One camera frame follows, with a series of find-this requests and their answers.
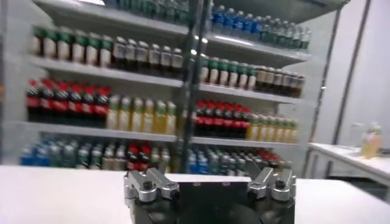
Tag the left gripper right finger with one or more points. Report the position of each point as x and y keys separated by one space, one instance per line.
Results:
x=271 y=184

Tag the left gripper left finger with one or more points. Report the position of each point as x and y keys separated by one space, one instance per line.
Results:
x=152 y=185

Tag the small yellow tea bottle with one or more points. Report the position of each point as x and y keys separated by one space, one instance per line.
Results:
x=166 y=159
x=155 y=158

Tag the small red label cola bottle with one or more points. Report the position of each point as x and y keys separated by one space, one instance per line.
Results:
x=132 y=158
x=145 y=158

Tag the small dark drink bottle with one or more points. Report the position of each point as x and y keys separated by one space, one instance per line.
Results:
x=120 y=159
x=82 y=157
x=96 y=158
x=108 y=158

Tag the small blue water bottle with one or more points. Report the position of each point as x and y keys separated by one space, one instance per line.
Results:
x=192 y=162
x=26 y=155
x=202 y=163
x=40 y=155

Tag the red cap cola bottle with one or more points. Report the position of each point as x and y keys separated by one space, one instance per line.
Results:
x=246 y=124
x=61 y=105
x=33 y=102
x=200 y=120
x=237 y=124
x=88 y=108
x=218 y=121
x=209 y=121
x=101 y=109
x=47 y=103
x=74 y=106
x=228 y=123

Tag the white side table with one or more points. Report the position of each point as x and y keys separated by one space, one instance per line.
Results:
x=350 y=153

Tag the small clear green water bottle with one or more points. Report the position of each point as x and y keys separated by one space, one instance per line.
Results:
x=68 y=156
x=54 y=156

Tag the white drinks display shelf unit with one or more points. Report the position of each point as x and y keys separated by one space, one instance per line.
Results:
x=237 y=92
x=100 y=72

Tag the beige label dark drink bottle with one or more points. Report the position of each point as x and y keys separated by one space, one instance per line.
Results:
x=261 y=79
x=269 y=80

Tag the pale yellow drink bottle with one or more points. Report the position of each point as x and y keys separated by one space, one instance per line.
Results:
x=371 y=143

